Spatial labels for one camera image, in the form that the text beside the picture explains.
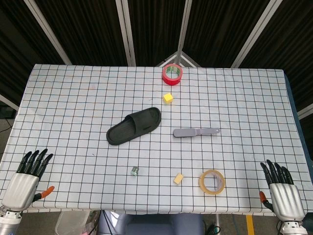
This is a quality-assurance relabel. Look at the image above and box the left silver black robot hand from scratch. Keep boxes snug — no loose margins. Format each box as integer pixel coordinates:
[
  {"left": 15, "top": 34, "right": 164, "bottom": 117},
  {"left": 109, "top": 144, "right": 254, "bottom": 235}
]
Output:
[{"left": 1, "top": 148, "right": 55, "bottom": 212}]

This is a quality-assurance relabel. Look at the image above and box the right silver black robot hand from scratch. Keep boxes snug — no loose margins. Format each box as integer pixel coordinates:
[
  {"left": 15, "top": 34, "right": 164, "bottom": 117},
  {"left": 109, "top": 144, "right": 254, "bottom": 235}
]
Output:
[{"left": 259, "top": 159, "right": 306, "bottom": 222}]

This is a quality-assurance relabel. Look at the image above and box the grey scraper tool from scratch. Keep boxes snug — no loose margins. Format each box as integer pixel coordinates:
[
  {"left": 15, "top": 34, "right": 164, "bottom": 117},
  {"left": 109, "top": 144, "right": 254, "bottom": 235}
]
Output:
[{"left": 173, "top": 128, "right": 221, "bottom": 138}]

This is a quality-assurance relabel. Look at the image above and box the black slipper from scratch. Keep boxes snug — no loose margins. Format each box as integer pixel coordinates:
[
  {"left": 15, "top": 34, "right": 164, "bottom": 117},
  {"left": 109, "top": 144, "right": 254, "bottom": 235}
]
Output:
[{"left": 106, "top": 107, "right": 162, "bottom": 146}]

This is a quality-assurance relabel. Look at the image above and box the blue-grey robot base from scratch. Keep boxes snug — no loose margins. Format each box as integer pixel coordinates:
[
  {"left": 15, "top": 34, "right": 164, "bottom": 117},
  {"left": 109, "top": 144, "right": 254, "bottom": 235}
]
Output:
[{"left": 97, "top": 211, "right": 205, "bottom": 235}]

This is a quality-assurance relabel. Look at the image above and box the black box device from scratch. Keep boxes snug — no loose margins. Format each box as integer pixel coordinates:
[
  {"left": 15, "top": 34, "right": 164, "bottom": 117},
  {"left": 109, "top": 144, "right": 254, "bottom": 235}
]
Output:
[{"left": 0, "top": 104, "right": 17, "bottom": 120}]

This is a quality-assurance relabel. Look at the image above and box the tan tape roll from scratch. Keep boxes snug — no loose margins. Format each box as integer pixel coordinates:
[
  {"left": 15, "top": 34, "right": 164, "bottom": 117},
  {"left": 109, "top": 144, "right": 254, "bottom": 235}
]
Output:
[{"left": 198, "top": 169, "right": 225, "bottom": 196}]

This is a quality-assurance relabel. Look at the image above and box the white checkered tablecloth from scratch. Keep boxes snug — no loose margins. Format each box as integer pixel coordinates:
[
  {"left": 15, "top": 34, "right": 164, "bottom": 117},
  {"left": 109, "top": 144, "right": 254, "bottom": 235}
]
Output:
[{"left": 0, "top": 64, "right": 313, "bottom": 216}]

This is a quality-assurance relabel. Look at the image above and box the red tape roll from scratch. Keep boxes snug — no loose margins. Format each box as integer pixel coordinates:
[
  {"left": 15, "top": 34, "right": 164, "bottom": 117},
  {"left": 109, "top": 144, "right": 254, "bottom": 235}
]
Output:
[{"left": 161, "top": 64, "right": 183, "bottom": 86}]

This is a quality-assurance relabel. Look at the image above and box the white triangular screen foot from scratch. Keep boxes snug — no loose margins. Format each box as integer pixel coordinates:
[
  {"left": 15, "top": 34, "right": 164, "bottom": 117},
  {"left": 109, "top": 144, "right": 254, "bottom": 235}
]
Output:
[{"left": 155, "top": 50, "right": 201, "bottom": 68}]

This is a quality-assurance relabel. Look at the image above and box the white screen frame post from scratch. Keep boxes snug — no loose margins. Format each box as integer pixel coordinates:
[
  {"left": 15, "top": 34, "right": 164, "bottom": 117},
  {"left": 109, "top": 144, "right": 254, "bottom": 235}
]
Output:
[
  {"left": 0, "top": 94, "right": 20, "bottom": 111},
  {"left": 230, "top": 0, "right": 279, "bottom": 69},
  {"left": 296, "top": 103, "right": 313, "bottom": 120},
  {"left": 176, "top": 0, "right": 193, "bottom": 66},
  {"left": 23, "top": 0, "right": 72, "bottom": 65},
  {"left": 115, "top": 0, "right": 136, "bottom": 67}
]

